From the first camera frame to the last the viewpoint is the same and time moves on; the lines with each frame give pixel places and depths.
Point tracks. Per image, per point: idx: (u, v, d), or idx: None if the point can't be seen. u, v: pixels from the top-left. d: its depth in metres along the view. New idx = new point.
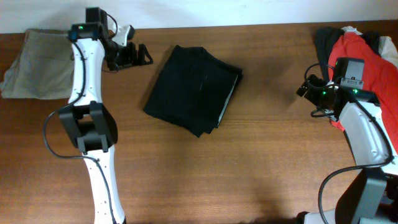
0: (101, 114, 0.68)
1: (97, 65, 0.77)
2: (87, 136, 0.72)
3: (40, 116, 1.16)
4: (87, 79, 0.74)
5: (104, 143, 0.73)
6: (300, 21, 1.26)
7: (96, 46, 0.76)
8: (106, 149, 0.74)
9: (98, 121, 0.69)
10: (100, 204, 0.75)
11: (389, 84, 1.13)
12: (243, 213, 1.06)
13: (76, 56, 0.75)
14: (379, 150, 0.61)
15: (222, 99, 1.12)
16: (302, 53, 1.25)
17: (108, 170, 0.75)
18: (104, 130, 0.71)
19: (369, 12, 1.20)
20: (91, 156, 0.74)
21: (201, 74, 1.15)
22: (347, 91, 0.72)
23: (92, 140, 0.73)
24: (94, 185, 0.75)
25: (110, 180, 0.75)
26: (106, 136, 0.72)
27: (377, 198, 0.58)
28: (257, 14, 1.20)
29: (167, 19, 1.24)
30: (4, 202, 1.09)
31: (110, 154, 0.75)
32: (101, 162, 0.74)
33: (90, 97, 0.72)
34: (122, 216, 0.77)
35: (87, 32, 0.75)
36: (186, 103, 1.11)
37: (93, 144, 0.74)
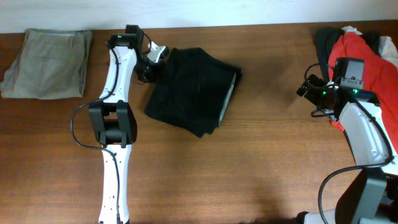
0: (126, 113, 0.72)
1: (130, 71, 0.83)
2: (109, 130, 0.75)
3: (43, 116, 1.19)
4: (119, 81, 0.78)
5: (124, 139, 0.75)
6: (299, 19, 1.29)
7: (132, 53, 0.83)
8: (124, 144, 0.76)
9: (122, 119, 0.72)
10: (108, 198, 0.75)
11: (388, 84, 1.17)
12: (243, 213, 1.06)
13: (111, 60, 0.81)
14: (379, 149, 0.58)
15: (222, 99, 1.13)
16: (302, 53, 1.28)
17: (122, 166, 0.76)
18: (125, 127, 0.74)
19: (365, 11, 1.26)
20: (109, 149, 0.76)
21: (198, 76, 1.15)
22: (348, 91, 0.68)
23: (113, 135, 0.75)
24: (105, 178, 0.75)
25: (122, 175, 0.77)
26: (127, 134, 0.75)
27: (377, 199, 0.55)
28: (256, 12, 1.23)
29: (168, 20, 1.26)
30: (8, 201, 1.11)
31: (127, 150, 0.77)
32: (117, 157, 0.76)
33: (118, 96, 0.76)
34: (127, 215, 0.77)
35: (125, 41, 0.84)
36: (185, 105, 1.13)
37: (114, 139, 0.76)
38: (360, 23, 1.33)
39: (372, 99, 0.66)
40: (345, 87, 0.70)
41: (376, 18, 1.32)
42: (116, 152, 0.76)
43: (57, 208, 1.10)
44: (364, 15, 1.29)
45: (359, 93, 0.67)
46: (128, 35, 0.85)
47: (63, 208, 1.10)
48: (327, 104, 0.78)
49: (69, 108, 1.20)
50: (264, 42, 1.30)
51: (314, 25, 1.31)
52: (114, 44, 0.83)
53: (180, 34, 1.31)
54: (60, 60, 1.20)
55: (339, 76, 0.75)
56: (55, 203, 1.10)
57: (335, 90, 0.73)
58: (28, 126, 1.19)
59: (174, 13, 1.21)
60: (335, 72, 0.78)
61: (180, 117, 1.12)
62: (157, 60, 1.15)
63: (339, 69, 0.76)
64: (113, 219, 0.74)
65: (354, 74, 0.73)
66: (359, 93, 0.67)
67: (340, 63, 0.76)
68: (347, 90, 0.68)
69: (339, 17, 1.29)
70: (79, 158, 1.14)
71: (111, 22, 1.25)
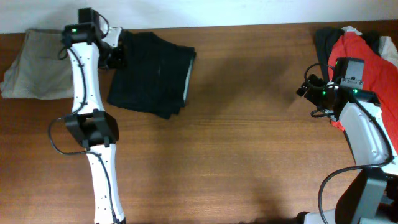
0: (104, 119, 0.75)
1: (94, 68, 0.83)
2: (91, 136, 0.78)
3: (43, 116, 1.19)
4: (87, 86, 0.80)
5: (106, 139, 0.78)
6: (299, 19, 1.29)
7: (91, 50, 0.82)
8: (107, 144, 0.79)
9: (101, 125, 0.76)
10: (100, 199, 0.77)
11: (389, 84, 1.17)
12: (243, 213, 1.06)
13: (73, 61, 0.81)
14: (379, 149, 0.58)
15: (183, 80, 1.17)
16: (302, 53, 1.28)
17: (109, 165, 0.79)
18: (106, 131, 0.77)
19: (365, 11, 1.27)
20: (93, 151, 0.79)
21: (158, 59, 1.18)
22: (349, 91, 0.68)
23: (95, 138, 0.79)
24: (94, 180, 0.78)
25: (111, 174, 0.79)
26: (109, 135, 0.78)
27: (377, 199, 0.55)
28: (256, 13, 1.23)
29: (168, 20, 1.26)
30: (8, 201, 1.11)
31: (111, 149, 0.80)
32: (102, 157, 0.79)
33: (92, 104, 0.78)
34: (122, 213, 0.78)
35: (81, 32, 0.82)
36: (150, 89, 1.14)
37: (96, 141, 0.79)
38: (360, 23, 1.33)
39: (372, 99, 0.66)
40: (346, 87, 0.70)
41: (375, 18, 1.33)
42: (101, 152, 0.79)
43: (57, 208, 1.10)
44: (364, 15, 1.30)
45: (360, 94, 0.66)
46: (82, 26, 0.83)
47: (63, 209, 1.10)
48: (327, 103, 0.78)
49: (69, 108, 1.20)
50: (264, 41, 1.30)
51: (313, 25, 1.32)
52: (71, 40, 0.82)
53: (180, 34, 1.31)
54: (60, 60, 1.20)
55: (340, 76, 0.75)
56: (55, 203, 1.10)
57: (336, 89, 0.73)
58: (28, 126, 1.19)
59: (173, 14, 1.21)
60: (334, 72, 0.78)
61: (148, 106, 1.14)
62: (115, 43, 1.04)
63: (339, 68, 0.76)
64: (108, 219, 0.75)
65: (354, 74, 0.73)
66: (359, 93, 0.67)
67: (340, 63, 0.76)
68: (348, 90, 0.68)
69: (338, 17, 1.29)
70: (79, 158, 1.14)
71: (111, 22, 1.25)
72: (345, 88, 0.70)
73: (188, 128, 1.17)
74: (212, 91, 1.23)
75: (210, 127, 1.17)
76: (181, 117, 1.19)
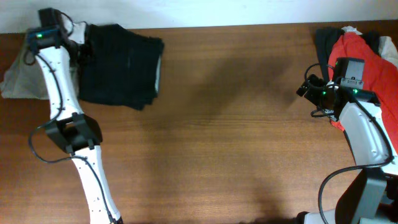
0: (84, 122, 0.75)
1: (67, 71, 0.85)
2: (73, 141, 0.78)
3: (43, 116, 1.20)
4: (63, 91, 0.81)
5: (90, 141, 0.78)
6: (299, 19, 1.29)
7: (60, 53, 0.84)
8: (92, 145, 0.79)
9: (83, 128, 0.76)
10: (93, 201, 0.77)
11: (389, 84, 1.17)
12: (243, 213, 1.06)
13: (44, 68, 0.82)
14: (379, 149, 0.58)
15: (153, 71, 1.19)
16: (301, 53, 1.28)
17: (97, 167, 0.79)
18: (89, 133, 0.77)
19: (365, 11, 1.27)
20: (78, 155, 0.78)
21: (126, 51, 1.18)
22: (349, 91, 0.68)
23: (78, 142, 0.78)
24: (84, 183, 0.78)
25: (100, 175, 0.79)
26: (92, 137, 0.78)
27: (377, 198, 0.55)
28: (256, 13, 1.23)
29: (168, 20, 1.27)
30: (7, 201, 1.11)
31: (97, 151, 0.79)
32: (89, 160, 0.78)
33: (69, 109, 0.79)
34: (117, 212, 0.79)
35: (48, 37, 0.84)
36: (120, 83, 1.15)
37: (79, 145, 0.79)
38: (359, 23, 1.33)
39: (372, 99, 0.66)
40: (346, 87, 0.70)
41: (375, 18, 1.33)
42: (86, 155, 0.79)
43: (57, 208, 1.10)
44: (364, 15, 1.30)
45: (359, 93, 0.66)
46: (48, 30, 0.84)
47: (63, 209, 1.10)
48: (327, 103, 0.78)
49: None
50: (264, 41, 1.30)
51: (313, 25, 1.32)
52: (37, 46, 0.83)
53: (180, 35, 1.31)
54: None
55: (340, 76, 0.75)
56: (55, 203, 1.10)
57: (335, 89, 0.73)
58: (28, 126, 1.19)
59: (174, 13, 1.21)
60: (334, 72, 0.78)
61: (118, 97, 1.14)
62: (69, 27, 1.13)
63: (339, 68, 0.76)
64: (105, 219, 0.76)
65: (354, 74, 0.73)
66: (359, 93, 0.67)
67: (341, 63, 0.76)
68: (348, 90, 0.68)
69: (338, 17, 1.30)
70: None
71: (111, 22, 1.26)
72: (345, 87, 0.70)
73: (188, 128, 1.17)
74: (212, 91, 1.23)
75: (209, 127, 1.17)
76: (181, 117, 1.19)
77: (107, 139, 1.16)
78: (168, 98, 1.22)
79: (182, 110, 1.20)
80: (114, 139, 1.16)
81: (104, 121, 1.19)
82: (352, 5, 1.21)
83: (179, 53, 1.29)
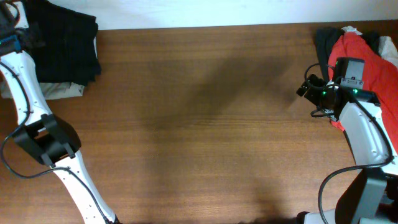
0: (56, 124, 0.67)
1: (32, 75, 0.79)
2: (50, 150, 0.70)
3: None
4: (29, 95, 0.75)
5: (69, 150, 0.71)
6: (298, 20, 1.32)
7: (22, 57, 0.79)
8: (73, 154, 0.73)
9: (56, 132, 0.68)
10: (86, 209, 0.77)
11: (389, 84, 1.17)
12: (243, 213, 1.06)
13: (5, 74, 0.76)
14: (379, 150, 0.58)
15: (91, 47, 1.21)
16: (302, 52, 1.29)
17: (82, 174, 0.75)
18: (64, 138, 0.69)
19: (363, 10, 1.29)
20: (60, 166, 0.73)
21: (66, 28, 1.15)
22: (349, 91, 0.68)
23: (56, 152, 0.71)
24: (73, 192, 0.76)
25: (87, 182, 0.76)
26: (69, 143, 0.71)
27: (377, 198, 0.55)
28: (256, 12, 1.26)
29: (169, 18, 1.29)
30: (5, 201, 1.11)
31: (78, 158, 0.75)
32: (72, 169, 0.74)
33: (38, 111, 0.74)
34: (112, 214, 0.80)
35: (9, 45, 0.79)
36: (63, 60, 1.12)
37: (59, 155, 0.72)
38: (359, 23, 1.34)
39: (372, 99, 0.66)
40: (346, 87, 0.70)
41: (375, 19, 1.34)
42: (68, 165, 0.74)
43: (56, 208, 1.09)
44: (362, 15, 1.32)
45: (359, 93, 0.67)
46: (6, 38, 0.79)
47: (62, 208, 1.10)
48: (327, 102, 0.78)
49: (69, 108, 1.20)
50: (264, 41, 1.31)
51: (313, 26, 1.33)
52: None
53: (181, 35, 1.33)
54: None
55: (339, 75, 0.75)
56: (55, 203, 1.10)
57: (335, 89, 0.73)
58: None
59: (175, 13, 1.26)
60: (334, 72, 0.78)
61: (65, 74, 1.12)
62: None
63: (339, 68, 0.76)
64: (101, 221, 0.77)
65: (354, 74, 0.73)
66: (359, 93, 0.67)
67: (340, 63, 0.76)
68: (348, 90, 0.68)
69: (337, 17, 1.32)
70: None
71: (113, 20, 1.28)
72: (345, 87, 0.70)
73: (188, 128, 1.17)
74: (212, 91, 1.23)
75: (210, 126, 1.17)
76: (181, 117, 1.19)
77: (106, 139, 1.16)
78: (169, 98, 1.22)
79: (182, 109, 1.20)
80: (114, 139, 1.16)
81: (104, 121, 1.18)
82: (348, 5, 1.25)
83: (180, 53, 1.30)
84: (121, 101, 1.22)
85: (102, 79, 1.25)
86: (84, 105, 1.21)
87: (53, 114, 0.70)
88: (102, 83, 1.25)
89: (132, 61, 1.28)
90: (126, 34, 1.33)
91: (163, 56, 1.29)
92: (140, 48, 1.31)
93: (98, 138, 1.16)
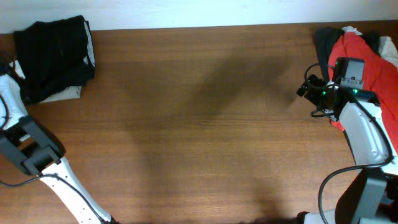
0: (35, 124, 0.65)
1: None
2: (33, 158, 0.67)
3: (40, 116, 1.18)
4: None
5: (54, 156, 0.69)
6: (298, 21, 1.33)
7: None
8: (58, 160, 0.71)
9: (34, 134, 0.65)
10: (79, 213, 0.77)
11: (388, 84, 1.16)
12: (244, 213, 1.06)
13: None
14: (379, 149, 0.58)
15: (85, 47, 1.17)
16: (302, 52, 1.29)
17: (71, 178, 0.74)
18: (46, 143, 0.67)
19: (363, 10, 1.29)
20: (47, 173, 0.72)
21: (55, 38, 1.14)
22: (349, 91, 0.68)
23: (40, 160, 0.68)
24: (64, 198, 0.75)
25: (78, 186, 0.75)
26: (52, 148, 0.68)
27: (377, 198, 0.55)
28: (256, 12, 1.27)
29: (169, 18, 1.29)
30: (4, 201, 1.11)
31: (64, 163, 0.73)
32: (60, 175, 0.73)
33: None
34: (107, 214, 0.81)
35: None
36: (56, 69, 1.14)
37: (45, 163, 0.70)
38: (359, 23, 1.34)
39: (372, 99, 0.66)
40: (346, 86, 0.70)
41: (375, 19, 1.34)
42: (56, 171, 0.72)
43: (56, 208, 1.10)
44: (362, 15, 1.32)
45: (359, 93, 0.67)
46: None
47: (62, 209, 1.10)
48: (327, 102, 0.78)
49: (69, 108, 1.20)
50: (264, 41, 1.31)
51: (313, 26, 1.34)
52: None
53: (180, 35, 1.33)
54: None
55: (339, 75, 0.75)
56: (55, 203, 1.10)
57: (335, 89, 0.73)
58: None
59: (175, 13, 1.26)
60: (334, 72, 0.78)
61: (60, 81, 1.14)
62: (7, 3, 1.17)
63: (339, 68, 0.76)
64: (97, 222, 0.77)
65: (354, 74, 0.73)
66: (358, 93, 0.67)
67: (340, 63, 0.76)
68: (349, 91, 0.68)
69: (338, 17, 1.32)
70: (76, 159, 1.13)
71: (113, 21, 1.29)
72: (345, 87, 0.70)
73: (188, 128, 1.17)
74: (212, 91, 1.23)
75: (210, 126, 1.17)
76: (181, 118, 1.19)
77: (106, 139, 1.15)
78: (169, 98, 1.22)
79: (182, 110, 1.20)
80: (114, 139, 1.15)
81: (104, 121, 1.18)
82: (349, 5, 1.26)
83: (180, 54, 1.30)
84: (122, 101, 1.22)
85: (102, 79, 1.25)
86: (84, 105, 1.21)
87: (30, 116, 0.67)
88: (102, 83, 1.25)
89: (133, 61, 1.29)
90: (126, 35, 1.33)
91: (163, 57, 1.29)
92: (140, 48, 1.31)
93: (98, 138, 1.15)
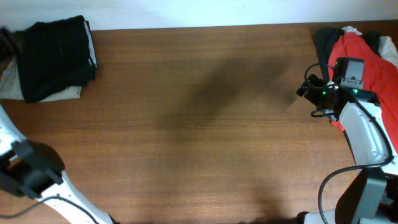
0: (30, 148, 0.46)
1: None
2: (31, 182, 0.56)
3: (40, 115, 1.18)
4: None
5: (55, 178, 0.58)
6: (297, 21, 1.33)
7: None
8: (60, 180, 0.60)
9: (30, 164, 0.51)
10: (81, 220, 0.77)
11: (388, 84, 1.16)
12: (244, 213, 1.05)
13: None
14: (379, 149, 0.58)
15: (84, 46, 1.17)
16: (302, 52, 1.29)
17: (74, 196, 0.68)
18: (45, 168, 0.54)
19: (362, 11, 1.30)
20: (48, 196, 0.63)
21: (55, 39, 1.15)
22: (349, 91, 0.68)
23: (38, 181, 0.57)
24: (64, 211, 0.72)
25: (80, 202, 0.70)
26: (53, 172, 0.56)
27: (377, 198, 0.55)
28: (257, 12, 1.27)
29: (169, 18, 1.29)
30: None
31: (66, 183, 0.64)
32: (63, 195, 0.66)
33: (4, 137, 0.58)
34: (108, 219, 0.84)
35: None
36: (56, 70, 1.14)
37: (43, 182, 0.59)
38: (359, 23, 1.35)
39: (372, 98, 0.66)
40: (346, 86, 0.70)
41: (374, 20, 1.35)
42: (58, 192, 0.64)
43: None
44: (361, 15, 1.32)
45: (359, 93, 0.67)
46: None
47: None
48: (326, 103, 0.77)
49: (69, 108, 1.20)
50: (265, 41, 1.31)
51: (313, 26, 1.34)
52: None
53: (181, 35, 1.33)
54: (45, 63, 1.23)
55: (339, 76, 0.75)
56: None
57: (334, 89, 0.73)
58: (22, 126, 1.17)
59: (175, 13, 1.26)
60: (334, 72, 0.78)
61: (60, 82, 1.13)
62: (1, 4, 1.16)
63: (339, 68, 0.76)
64: None
65: (354, 74, 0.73)
66: (357, 93, 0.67)
67: (340, 63, 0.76)
68: (349, 91, 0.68)
69: (337, 17, 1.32)
70: (75, 158, 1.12)
71: (113, 21, 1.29)
72: (345, 87, 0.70)
73: (188, 128, 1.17)
74: (212, 91, 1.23)
75: (210, 126, 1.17)
76: (181, 118, 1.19)
77: (106, 139, 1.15)
78: (169, 98, 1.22)
79: (182, 110, 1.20)
80: (113, 139, 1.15)
81: (104, 121, 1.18)
82: (348, 5, 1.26)
83: (180, 54, 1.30)
84: (121, 101, 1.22)
85: (102, 79, 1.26)
86: (84, 105, 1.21)
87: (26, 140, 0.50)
88: (102, 83, 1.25)
89: (133, 61, 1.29)
90: (126, 35, 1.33)
91: (163, 57, 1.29)
92: (140, 48, 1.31)
93: (98, 138, 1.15)
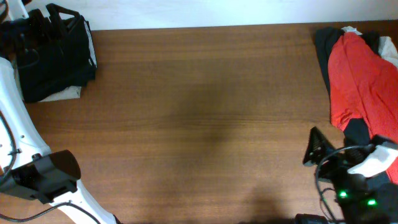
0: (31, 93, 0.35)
1: (14, 97, 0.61)
2: (47, 189, 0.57)
3: (40, 115, 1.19)
4: (13, 126, 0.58)
5: (70, 185, 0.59)
6: (296, 21, 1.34)
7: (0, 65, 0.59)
8: (73, 188, 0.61)
9: (50, 173, 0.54)
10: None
11: (389, 85, 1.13)
12: (243, 213, 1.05)
13: None
14: None
15: (85, 48, 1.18)
16: (301, 52, 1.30)
17: (84, 203, 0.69)
18: (63, 177, 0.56)
19: (360, 11, 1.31)
20: (60, 201, 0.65)
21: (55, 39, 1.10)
22: None
23: (53, 189, 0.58)
24: (72, 214, 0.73)
25: (89, 208, 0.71)
26: (69, 180, 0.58)
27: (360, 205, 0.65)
28: (255, 13, 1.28)
29: (168, 18, 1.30)
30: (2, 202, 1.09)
31: (80, 191, 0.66)
32: (73, 201, 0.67)
33: (28, 150, 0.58)
34: (111, 219, 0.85)
35: None
36: (57, 71, 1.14)
37: (57, 190, 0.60)
38: (357, 23, 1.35)
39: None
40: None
41: (371, 20, 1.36)
42: (69, 199, 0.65)
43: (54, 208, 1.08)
44: (359, 15, 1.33)
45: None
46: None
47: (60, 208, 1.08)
48: None
49: (69, 108, 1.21)
50: (264, 41, 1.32)
51: (311, 27, 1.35)
52: None
53: (180, 35, 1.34)
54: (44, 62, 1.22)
55: None
56: None
57: None
58: None
59: (174, 13, 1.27)
60: None
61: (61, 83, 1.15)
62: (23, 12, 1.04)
63: None
64: None
65: None
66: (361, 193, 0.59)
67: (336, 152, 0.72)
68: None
69: (335, 17, 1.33)
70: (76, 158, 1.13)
71: (114, 22, 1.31)
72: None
73: (188, 128, 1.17)
74: (212, 90, 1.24)
75: (210, 126, 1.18)
76: (180, 117, 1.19)
77: (107, 139, 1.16)
78: (169, 98, 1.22)
79: (181, 109, 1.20)
80: (113, 139, 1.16)
81: (104, 121, 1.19)
82: (345, 5, 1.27)
83: (179, 54, 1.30)
84: (122, 101, 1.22)
85: (102, 79, 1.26)
86: (84, 105, 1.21)
87: (50, 155, 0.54)
88: (102, 83, 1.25)
89: (133, 61, 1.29)
90: (126, 34, 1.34)
91: (163, 57, 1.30)
92: (140, 48, 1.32)
93: (98, 138, 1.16)
